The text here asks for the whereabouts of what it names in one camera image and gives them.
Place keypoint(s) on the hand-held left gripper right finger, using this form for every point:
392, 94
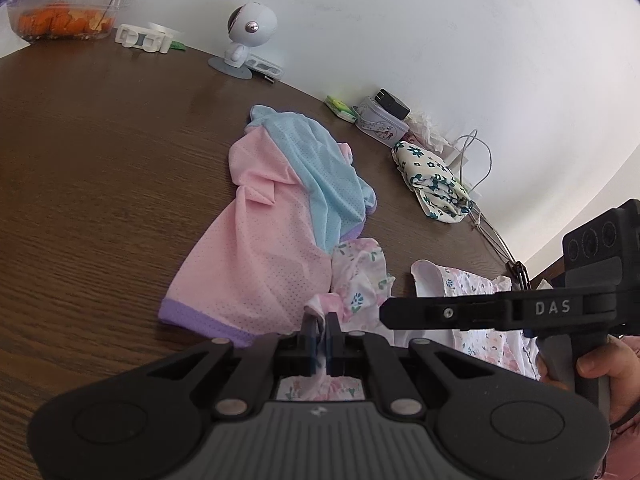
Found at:
334, 347

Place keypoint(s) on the small white device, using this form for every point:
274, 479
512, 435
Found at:
265, 66

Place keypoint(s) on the white charger plug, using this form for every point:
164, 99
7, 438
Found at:
456, 157

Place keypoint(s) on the pink and blue mesh shirt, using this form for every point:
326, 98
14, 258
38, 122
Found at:
260, 255

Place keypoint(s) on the crumpled white tissue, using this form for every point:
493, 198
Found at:
425, 127

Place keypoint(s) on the pink floral garment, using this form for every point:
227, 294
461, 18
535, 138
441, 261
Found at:
357, 280

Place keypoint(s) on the black charger block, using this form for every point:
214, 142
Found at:
392, 102

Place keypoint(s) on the white cloth with green flowers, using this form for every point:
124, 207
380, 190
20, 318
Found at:
432, 180

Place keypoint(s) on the white robot figurine lamp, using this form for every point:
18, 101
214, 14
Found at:
250, 25

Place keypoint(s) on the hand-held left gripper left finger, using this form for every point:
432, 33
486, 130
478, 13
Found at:
310, 347

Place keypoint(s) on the green packet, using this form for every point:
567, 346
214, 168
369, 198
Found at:
341, 107

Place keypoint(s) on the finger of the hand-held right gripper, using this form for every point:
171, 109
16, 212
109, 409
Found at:
440, 312

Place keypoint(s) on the clear plastic food container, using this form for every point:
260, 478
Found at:
60, 15

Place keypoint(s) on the grey patterned tin box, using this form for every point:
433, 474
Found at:
382, 127

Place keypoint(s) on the white plastic holder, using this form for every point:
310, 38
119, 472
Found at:
140, 39

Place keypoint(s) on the person's pink clothing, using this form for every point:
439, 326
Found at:
622, 460

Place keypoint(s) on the person's right hand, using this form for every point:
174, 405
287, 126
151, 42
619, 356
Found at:
625, 365

